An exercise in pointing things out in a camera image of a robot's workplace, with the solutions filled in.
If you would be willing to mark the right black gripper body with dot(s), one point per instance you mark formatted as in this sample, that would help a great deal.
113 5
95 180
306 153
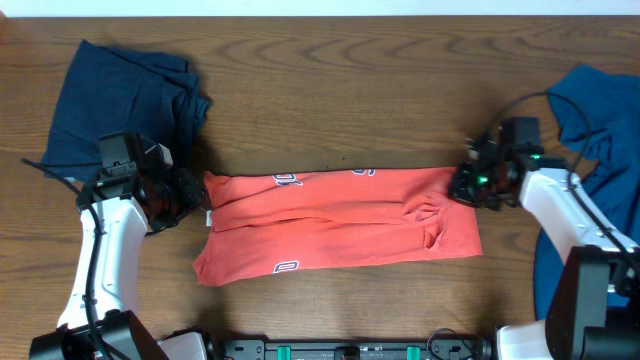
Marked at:
477 187

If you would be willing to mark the folded dark navy garment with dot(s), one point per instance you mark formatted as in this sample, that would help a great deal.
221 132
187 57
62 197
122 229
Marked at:
108 90

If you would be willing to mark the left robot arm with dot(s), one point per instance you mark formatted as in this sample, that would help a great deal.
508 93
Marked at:
136 193

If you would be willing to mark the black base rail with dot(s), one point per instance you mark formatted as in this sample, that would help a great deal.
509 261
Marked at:
443 344

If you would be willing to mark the coral red t-shirt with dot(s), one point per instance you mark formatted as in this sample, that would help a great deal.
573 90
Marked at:
274 224

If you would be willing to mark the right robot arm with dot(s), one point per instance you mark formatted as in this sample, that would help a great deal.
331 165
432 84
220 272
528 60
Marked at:
594 313

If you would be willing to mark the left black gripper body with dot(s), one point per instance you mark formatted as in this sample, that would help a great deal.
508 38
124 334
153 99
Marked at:
174 198

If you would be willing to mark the blue garment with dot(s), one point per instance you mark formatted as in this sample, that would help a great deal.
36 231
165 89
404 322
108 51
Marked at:
611 103

